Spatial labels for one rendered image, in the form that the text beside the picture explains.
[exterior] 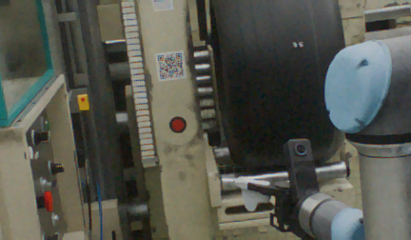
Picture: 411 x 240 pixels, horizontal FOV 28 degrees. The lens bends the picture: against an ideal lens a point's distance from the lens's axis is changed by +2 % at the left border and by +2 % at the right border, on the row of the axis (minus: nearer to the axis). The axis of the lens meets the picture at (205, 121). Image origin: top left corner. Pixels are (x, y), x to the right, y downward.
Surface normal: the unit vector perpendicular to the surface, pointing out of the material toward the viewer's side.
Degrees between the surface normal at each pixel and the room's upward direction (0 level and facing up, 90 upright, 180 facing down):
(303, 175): 59
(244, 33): 65
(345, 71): 84
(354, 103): 82
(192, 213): 90
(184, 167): 90
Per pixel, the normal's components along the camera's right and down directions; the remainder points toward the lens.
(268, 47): 0.02, -0.07
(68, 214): 0.05, 0.21
